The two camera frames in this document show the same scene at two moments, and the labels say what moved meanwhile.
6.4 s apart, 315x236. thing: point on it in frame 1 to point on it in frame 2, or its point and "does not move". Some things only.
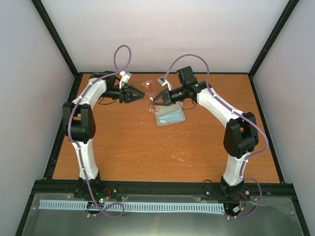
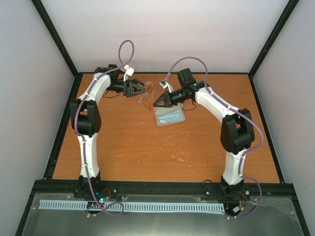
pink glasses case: (173, 113) does not move
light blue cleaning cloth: (174, 116) does not move
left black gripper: (125, 94) to (129, 84)
